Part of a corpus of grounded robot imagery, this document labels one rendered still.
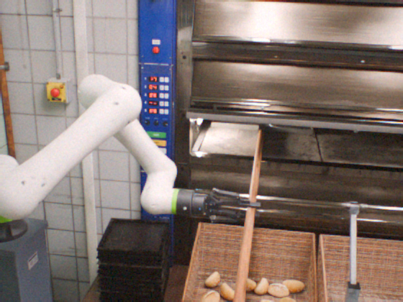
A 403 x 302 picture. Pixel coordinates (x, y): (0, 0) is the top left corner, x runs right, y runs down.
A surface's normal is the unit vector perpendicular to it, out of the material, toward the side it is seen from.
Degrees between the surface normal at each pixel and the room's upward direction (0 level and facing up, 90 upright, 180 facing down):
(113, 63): 90
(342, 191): 70
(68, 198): 90
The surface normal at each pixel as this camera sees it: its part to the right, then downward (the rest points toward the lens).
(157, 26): -0.14, 0.36
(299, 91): -0.13, 0.03
